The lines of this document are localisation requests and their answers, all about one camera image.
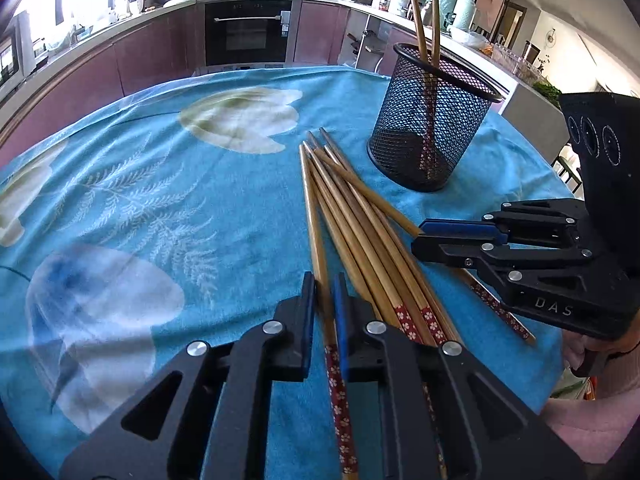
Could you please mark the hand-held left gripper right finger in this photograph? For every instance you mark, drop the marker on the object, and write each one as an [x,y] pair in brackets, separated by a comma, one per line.
[342,330]

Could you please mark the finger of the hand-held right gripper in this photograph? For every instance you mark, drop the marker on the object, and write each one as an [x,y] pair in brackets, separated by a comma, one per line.
[460,229]
[445,252]

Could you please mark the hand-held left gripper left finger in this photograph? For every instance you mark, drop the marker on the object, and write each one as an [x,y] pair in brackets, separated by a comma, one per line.
[308,320]

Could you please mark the floral end wooden chopstick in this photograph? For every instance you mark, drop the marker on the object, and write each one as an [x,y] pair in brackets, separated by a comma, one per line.
[436,15]
[316,240]
[417,15]

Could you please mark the bunch of wooden chopsticks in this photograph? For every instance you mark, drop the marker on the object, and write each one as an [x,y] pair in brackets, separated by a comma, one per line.
[360,240]

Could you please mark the black mesh utensil holder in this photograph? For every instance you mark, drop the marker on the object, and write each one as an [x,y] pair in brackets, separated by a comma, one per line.
[450,125]

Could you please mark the person's right hand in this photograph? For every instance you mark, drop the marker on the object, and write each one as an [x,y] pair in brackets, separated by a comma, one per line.
[625,370]

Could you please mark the blue floral tablecloth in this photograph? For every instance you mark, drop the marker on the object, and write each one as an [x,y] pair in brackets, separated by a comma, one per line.
[150,210]

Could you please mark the pale green thermos jug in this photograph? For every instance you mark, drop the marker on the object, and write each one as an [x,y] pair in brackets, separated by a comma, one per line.
[464,12]

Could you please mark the pink fleece clothing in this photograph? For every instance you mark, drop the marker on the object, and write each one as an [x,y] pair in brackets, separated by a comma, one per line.
[590,425]

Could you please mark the black built-in oven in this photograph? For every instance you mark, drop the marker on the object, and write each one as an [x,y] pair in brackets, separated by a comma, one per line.
[245,35]

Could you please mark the purple kitchen cabinets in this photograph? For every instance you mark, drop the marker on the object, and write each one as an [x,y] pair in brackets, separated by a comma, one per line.
[150,55]

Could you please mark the silver microwave oven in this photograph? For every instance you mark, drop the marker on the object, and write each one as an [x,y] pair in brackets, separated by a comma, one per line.
[10,60]

